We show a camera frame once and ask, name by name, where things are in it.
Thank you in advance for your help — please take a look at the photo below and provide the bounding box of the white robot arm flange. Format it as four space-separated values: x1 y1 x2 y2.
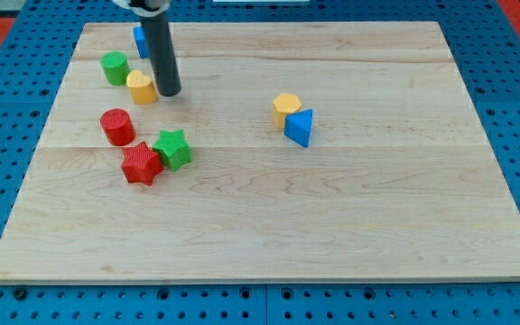
113 0 171 18

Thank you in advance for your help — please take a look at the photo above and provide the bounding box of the yellow hexagon block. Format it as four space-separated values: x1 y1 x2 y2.
273 93 302 128

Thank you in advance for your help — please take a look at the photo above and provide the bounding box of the yellow heart block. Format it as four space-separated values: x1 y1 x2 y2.
126 70 158 105

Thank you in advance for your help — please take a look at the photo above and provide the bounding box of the wooden board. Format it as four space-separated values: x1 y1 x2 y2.
0 21 520 285

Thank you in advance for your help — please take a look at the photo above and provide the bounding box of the blue triangle block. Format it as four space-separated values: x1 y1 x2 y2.
284 109 313 147

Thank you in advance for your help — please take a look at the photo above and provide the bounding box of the green star block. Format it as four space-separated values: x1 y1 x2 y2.
152 129 191 172

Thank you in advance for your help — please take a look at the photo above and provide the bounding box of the red star block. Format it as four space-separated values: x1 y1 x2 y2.
121 142 163 186

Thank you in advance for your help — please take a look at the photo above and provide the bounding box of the red cylinder block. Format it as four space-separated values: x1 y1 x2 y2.
99 108 135 146

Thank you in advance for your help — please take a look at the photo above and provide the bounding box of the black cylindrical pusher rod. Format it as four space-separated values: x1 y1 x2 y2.
140 1 181 98

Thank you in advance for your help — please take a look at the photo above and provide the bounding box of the green cylinder block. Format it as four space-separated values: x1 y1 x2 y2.
100 51 130 86

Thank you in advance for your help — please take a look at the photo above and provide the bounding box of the blue cube block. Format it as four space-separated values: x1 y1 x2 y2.
133 26 149 59

